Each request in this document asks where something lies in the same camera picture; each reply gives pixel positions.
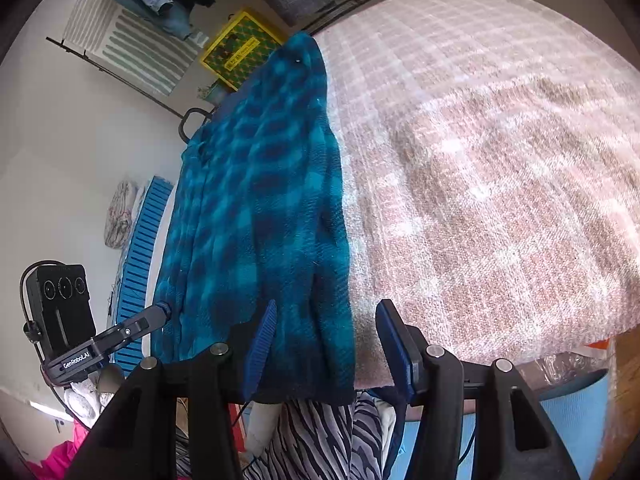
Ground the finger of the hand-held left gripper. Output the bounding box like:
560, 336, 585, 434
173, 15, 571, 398
102, 302, 172, 350

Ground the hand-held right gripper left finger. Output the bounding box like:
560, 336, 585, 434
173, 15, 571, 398
65, 300, 278, 480

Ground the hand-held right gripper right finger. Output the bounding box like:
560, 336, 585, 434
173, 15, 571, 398
375, 299, 581, 480

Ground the teal plaid fleece jacket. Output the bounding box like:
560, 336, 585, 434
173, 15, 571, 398
152, 30, 356, 406

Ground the black metal clothes rack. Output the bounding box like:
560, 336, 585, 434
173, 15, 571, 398
45, 0, 446, 143

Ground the person's left hand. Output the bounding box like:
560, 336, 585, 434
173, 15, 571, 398
64, 364, 126, 423

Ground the blue folding mattress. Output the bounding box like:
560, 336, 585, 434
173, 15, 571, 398
107, 175, 176, 376

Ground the zebra striped garment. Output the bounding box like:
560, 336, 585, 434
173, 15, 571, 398
175, 390, 401, 480

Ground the pink checked blanket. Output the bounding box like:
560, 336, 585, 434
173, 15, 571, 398
310, 0, 640, 396

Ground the white green striped cloth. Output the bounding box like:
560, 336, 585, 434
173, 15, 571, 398
65, 0, 201, 96

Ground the yellow green patterned box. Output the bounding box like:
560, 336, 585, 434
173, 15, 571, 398
199, 7, 291, 92

